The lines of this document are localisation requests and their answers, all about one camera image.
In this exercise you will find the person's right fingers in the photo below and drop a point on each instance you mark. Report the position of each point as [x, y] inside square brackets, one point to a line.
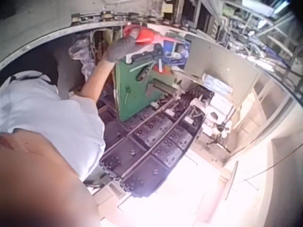
[130, 44]

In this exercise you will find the rows of black batteries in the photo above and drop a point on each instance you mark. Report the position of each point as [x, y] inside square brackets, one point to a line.
[151, 142]

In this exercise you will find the red hand tool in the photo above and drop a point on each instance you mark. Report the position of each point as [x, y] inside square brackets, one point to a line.
[144, 35]

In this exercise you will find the green machine housing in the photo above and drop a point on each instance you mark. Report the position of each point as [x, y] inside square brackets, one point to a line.
[135, 94]

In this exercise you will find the clear plastic bag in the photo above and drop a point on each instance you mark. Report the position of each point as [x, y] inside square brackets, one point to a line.
[81, 53]

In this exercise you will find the blue white packet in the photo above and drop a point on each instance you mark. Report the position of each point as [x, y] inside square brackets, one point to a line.
[217, 85]

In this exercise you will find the blue box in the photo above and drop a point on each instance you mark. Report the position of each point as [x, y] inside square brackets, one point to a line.
[176, 50]

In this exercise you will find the person's right hand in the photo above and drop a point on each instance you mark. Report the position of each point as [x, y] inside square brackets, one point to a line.
[117, 50]

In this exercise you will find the metal storage rack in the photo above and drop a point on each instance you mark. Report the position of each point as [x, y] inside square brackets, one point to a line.
[251, 30]

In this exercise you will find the grey metal cylinder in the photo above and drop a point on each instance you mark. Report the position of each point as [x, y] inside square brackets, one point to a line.
[162, 87]

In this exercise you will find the black machine fitting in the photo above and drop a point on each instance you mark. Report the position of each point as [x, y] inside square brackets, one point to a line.
[148, 55]

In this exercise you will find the grey metal panel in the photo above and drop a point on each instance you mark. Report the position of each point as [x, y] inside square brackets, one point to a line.
[213, 61]

